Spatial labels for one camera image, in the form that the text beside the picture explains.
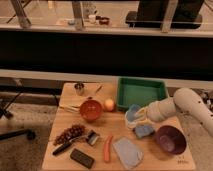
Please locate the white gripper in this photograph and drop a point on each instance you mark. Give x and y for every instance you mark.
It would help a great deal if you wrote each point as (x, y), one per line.
(157, 111)

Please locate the white paper cup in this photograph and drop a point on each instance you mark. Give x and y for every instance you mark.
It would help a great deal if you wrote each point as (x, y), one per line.
(131, 121)

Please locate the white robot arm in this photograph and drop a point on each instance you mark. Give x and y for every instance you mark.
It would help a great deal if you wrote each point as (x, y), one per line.
(184, 100)

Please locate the green plastic tray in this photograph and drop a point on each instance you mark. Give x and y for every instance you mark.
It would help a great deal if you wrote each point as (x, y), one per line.
(139, 91)

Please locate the peach apple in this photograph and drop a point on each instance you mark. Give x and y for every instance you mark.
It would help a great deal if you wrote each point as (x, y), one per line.
(109, 105)

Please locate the light blue cloth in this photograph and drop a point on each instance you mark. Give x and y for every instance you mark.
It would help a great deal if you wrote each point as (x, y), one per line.
(129, 153)

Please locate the orange carrot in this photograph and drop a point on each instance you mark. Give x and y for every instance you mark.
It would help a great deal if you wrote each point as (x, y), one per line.
(106, 150)

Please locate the purple bowl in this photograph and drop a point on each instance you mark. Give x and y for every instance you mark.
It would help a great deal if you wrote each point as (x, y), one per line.
(171, 140)

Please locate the orange-red bowl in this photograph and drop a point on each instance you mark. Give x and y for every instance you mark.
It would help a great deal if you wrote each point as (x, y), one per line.
(90, 110)

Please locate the bunch of dark grapes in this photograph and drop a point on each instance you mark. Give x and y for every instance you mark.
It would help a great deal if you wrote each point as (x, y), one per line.
(69, 133)

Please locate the small metal cup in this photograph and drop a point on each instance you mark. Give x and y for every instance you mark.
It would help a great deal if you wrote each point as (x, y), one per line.
(79, 88)

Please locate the pale banana peel strips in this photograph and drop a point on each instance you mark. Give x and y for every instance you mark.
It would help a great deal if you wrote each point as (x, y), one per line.
(70, 108)

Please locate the black rectangular block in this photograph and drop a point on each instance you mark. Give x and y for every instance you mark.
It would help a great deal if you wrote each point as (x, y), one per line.
(82, 158)

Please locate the wooden-handled utensil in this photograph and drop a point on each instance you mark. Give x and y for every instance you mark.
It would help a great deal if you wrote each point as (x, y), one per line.
(96, 91)

